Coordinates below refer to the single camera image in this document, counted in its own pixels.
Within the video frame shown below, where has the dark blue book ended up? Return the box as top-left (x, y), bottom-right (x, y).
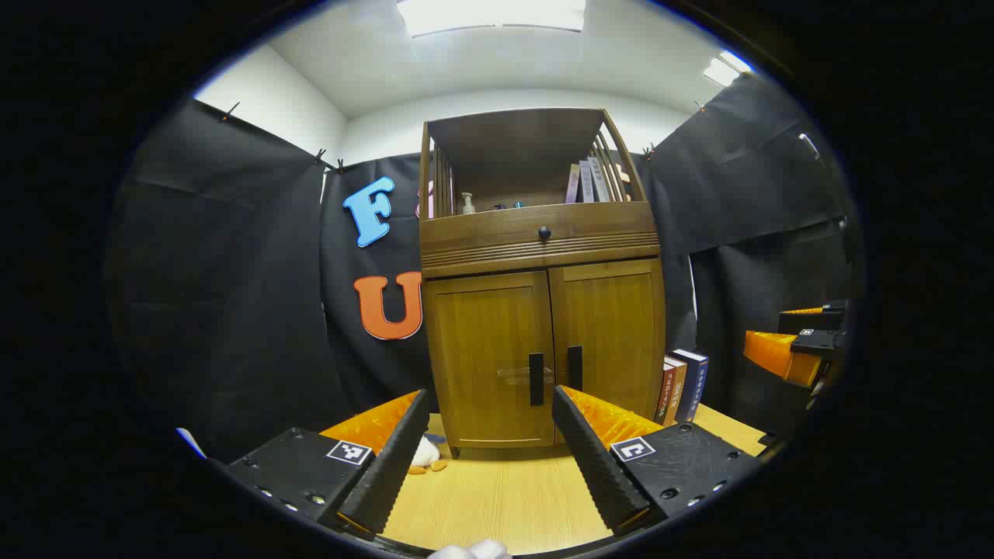
top-left (672, 349), bottom-right (709, 424)

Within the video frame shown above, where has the white book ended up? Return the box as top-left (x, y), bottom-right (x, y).
top-left (588, 157), bottom-right (613, 203)

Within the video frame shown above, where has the large ceiling light panel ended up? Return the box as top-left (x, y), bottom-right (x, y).
top-left (396, 0), bottom-right (587, 38)

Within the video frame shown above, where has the tan spine book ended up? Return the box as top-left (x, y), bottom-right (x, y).
top-left (664, 356), bottom-right (690, 426)

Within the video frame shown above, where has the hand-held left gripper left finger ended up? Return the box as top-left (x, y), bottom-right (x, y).
top-left (221, 388), bottom-right (432, 540)

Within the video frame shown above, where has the wooden shoe cabinet door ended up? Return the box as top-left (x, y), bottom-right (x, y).
top-left (548, 259), bottom-right (667, 445)
top-left (423, 270), bottom-right (557, 451)

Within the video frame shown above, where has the red spine book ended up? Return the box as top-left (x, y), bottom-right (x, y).
top-left (656, 359), bottom-right (678, 425)

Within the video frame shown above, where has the penguin plush toy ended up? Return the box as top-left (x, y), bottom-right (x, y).
top-left (408, 433), bottom-right (450, 476)

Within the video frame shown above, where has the wooden double-door shoe cabinet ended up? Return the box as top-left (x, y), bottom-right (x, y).
top-left (418, 107), bottom-right (669, 459)

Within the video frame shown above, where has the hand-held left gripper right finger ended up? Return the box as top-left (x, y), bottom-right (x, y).
top-left (551, 384), bottom-right (766, 536)

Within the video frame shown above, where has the black backdrop cloth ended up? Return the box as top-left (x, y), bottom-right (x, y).
top-left (105, 74), bottom-right (863, 467)

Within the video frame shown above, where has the white fluffy object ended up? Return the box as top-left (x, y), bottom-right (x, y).
top-left (429, 539), bottom-right (513, 559)

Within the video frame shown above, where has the small ceiling light panel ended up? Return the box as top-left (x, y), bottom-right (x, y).
top-left (703, 49), bottom-right (754, 88)

